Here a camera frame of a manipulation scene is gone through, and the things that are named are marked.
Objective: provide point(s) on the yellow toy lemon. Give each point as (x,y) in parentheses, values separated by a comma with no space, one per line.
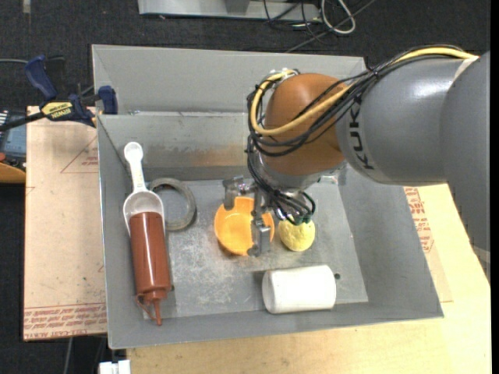
(297,237)

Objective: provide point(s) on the grey metal bin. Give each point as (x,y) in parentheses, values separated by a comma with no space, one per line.
(218,279)

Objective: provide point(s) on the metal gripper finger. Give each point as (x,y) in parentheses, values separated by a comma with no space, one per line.
(262,240)
(231,194)

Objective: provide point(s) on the white plastic scoop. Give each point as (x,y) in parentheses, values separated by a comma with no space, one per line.
(137,203)

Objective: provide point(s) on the white cylindrical cup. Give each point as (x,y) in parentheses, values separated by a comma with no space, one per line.
(299,290)

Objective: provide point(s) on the brown cardboard board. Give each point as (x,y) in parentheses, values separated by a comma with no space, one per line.
(58,228)

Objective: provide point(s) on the brown squeeze bottle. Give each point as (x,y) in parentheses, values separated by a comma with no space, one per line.
(150,255)

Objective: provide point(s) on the orange bowl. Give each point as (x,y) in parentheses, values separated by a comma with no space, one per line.
(234,228)

